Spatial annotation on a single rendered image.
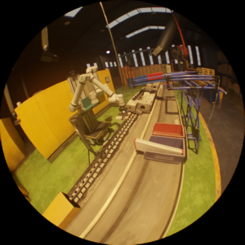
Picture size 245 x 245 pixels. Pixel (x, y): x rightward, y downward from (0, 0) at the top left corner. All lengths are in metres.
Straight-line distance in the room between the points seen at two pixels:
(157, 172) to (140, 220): 0.42
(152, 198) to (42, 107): 2.73
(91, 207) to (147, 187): 0.47
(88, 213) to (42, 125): 2.31
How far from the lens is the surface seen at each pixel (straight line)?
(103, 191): 0.79
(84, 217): 0.85
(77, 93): 1.46
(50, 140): 2.76
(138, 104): 1.45
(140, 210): 0.70
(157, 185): 0.73
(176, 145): 0.87
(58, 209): 0.90
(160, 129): 1.02
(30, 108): 2.61
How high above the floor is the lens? 1.45
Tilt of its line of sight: 32 degrees down
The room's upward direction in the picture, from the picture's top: 15 degrees counter-clockwise
